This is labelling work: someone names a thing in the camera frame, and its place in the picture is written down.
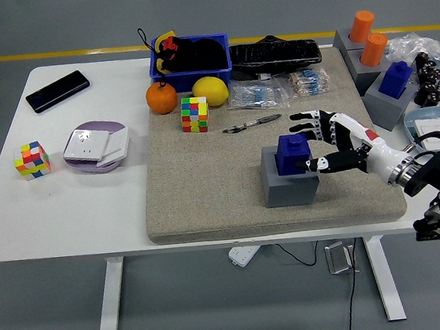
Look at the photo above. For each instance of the white table leg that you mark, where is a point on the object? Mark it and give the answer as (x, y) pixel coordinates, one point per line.
(110, 300)
(385, 278)

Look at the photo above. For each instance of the clear bag of tan resistors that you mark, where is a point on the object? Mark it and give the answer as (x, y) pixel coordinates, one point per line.
(309, 82)

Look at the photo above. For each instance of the black keyboard in plastic wrap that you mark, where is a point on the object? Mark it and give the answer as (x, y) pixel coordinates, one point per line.
(272, 54)

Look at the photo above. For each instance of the dark brown knobs cluster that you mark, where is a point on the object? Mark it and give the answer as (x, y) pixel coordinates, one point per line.
(427, 75)

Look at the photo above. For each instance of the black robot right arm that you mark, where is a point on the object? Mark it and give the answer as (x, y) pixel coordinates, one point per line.
(439, 171)

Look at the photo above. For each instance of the white wall socket panel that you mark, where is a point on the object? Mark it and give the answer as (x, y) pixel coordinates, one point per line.
(85, 146)

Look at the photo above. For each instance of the light blue tray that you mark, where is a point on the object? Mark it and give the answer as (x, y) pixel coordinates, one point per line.
(410, 119)

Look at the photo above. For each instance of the purple plastic tray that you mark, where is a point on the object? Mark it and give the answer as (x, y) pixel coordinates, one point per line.
(99, 126)

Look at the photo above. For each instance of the grey-brown mat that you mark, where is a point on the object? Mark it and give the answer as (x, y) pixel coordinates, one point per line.
(206, 182)

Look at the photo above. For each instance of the crumpled clear plastic bag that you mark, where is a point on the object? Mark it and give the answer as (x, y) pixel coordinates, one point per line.
(407, 43)

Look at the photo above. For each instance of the blue square seal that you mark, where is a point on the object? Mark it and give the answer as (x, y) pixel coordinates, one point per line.
(395, 80)
(289, 154)

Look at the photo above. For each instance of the black smartphone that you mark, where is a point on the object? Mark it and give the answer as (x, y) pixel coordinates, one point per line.
(57, 91)

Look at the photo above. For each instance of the grey seal holder block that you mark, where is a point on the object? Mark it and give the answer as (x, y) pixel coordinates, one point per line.
(289, 191)
(382, 112)
(363, 77)
(342, 42)

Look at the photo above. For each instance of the silver black pen tool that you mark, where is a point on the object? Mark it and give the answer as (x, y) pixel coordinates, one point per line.
(256, 122)

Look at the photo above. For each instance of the clear bag of blue resistors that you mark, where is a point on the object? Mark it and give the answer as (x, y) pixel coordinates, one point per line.
(256, 95)

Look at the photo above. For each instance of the black fabric pouch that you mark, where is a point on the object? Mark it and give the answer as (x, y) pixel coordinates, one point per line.
(201, 55)

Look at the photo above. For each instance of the yellow lemon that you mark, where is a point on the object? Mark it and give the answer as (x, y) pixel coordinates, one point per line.
(210, 92)

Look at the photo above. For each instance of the orange cylinder seal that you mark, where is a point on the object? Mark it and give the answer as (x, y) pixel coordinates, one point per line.
(361, 25)
(373, 49)

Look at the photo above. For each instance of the white wall switch panel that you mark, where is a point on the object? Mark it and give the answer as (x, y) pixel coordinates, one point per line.
(434, 126)
(118, 143)

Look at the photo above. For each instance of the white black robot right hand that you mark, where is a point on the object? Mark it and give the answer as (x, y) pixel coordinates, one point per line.
(374, 150)

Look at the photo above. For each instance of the small white connector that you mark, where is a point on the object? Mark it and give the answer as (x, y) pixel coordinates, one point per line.
(264, 76)

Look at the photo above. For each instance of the scrambled colourful puzzle cube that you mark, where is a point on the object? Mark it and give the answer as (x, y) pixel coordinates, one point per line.
(32, 161)
(195, 114)

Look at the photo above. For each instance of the yellow red toy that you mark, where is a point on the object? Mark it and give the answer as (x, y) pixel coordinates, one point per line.
(161, 42)

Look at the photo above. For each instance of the blue plastic bin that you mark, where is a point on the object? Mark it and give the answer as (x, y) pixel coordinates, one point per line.
(188, 80)

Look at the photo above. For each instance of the orange fruit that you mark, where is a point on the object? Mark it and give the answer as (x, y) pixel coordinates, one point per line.
(161, 98)

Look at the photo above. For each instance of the clear metal bracket stand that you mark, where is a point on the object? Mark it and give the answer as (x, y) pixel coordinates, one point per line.
(338, 259)

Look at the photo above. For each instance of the white power strip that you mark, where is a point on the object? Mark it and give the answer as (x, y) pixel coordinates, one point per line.
(242, 255)

